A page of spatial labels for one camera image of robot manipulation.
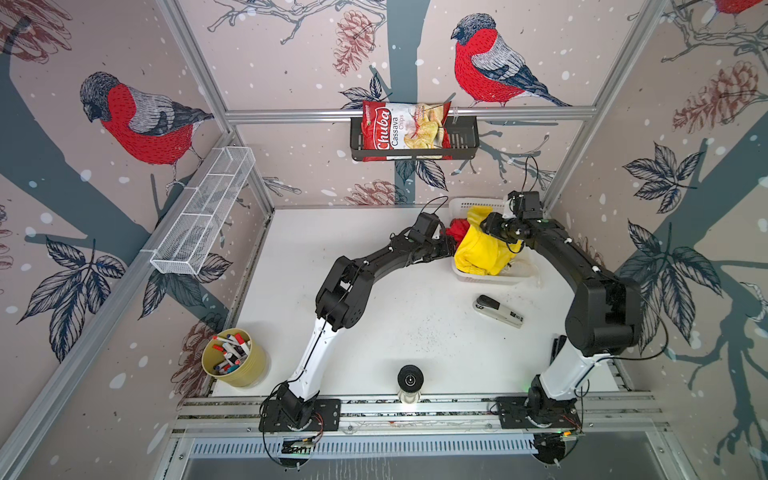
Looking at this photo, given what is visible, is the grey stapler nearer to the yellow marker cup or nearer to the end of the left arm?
the end of the left arm

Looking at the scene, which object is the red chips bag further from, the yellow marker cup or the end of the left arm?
the yellow marker cup

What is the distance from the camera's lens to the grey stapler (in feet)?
2.94

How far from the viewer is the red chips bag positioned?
0.87m

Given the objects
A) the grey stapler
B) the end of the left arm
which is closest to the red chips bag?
the end of the left arm

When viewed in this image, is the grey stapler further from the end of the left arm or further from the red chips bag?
the red chips bag

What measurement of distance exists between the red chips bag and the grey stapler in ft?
1.66
